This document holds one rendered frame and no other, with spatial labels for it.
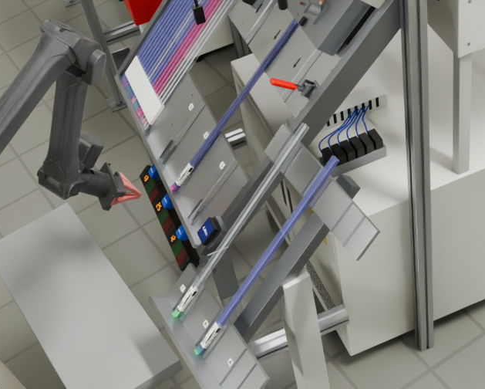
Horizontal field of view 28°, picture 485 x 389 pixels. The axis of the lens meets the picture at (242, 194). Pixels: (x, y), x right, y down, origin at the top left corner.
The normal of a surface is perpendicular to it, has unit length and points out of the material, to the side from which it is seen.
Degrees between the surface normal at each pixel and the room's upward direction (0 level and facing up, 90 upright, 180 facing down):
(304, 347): 90
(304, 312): 90
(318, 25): 44
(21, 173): 0
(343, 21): 90
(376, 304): 90
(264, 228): 0
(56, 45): 26
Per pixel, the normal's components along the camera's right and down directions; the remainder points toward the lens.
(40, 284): -0.16, -0.66
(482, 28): 0.36, 0.66
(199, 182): -0.76, -0.22
